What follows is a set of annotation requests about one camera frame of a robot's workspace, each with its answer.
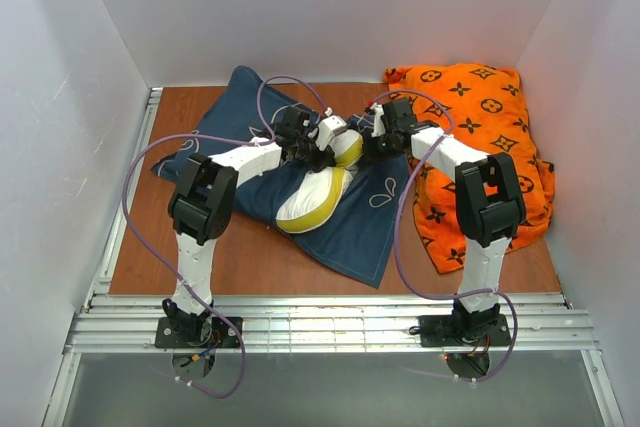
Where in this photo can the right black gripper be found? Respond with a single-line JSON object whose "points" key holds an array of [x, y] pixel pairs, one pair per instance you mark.
{"points": [[370, 148]]}

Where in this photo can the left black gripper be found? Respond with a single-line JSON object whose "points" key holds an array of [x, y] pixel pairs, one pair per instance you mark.
{"points": [[320, 159]]}

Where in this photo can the white pillow yellow edge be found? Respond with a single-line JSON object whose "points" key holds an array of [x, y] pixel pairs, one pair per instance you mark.
{"points": [[319, 193]]}

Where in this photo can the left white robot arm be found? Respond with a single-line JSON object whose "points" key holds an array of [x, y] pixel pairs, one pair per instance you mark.
{"points": [[202, 203]]}

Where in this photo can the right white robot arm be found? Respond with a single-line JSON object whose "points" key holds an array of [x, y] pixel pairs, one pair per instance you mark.
{"points": [[489, 205]]}

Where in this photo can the orange patterned blanket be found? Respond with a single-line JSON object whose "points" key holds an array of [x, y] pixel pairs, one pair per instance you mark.
{"points": [[486, 108]]}

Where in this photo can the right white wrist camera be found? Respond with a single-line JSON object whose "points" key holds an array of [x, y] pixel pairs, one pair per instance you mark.
{"points": [[376, 111]]}

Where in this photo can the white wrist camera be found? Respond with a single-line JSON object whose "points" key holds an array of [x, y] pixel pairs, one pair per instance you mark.
{"points": [[329, 128], [376, 111]]}

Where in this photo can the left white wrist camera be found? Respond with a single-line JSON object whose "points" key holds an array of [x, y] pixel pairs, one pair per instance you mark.
{"points": [[329, 128]]}

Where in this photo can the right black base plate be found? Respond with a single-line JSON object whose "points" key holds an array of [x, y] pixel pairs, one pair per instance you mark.
{"points": [[440, 331]]}

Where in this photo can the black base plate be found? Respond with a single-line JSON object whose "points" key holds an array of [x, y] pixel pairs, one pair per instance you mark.
{"points": [[214, 333], [440, 331]]}

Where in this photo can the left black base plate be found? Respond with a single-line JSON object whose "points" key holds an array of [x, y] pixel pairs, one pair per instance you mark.
{"points": [[214, 333]]}

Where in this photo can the aluminium rail frame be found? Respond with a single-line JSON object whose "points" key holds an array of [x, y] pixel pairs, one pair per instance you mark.
{"points": [[326, 324]]}

